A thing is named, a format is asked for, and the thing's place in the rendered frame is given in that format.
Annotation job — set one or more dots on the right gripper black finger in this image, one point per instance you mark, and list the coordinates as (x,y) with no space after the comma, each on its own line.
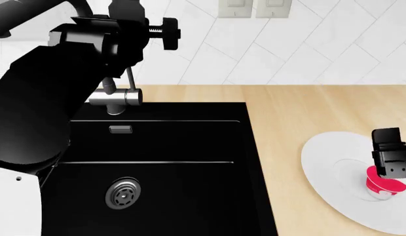
(386,137)
(394,169)

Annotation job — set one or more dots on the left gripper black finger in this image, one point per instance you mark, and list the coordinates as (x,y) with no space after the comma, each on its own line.
(91,20)
(169,34)

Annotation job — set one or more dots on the red and white yogurt cup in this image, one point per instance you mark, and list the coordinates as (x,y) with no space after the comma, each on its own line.
(383,188)

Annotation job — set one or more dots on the silver sink faucet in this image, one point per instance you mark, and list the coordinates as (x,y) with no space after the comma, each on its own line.
(111,97)

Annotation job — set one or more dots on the metal sink overflow slot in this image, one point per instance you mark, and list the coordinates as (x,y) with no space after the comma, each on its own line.
(120,129)

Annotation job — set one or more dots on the black kitchen sink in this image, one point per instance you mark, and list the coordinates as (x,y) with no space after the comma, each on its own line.
(177,172)

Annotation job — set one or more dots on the metal sink drain strainer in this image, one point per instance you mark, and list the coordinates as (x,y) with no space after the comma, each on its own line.
(123,193)

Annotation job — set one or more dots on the white round plate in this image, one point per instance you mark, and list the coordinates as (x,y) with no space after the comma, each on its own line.
(334,177)

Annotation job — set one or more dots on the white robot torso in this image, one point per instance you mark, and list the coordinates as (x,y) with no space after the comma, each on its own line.
(14,204)

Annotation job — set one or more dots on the white wall light switch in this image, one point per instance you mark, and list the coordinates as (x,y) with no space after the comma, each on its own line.
(272,8)
(235,8)

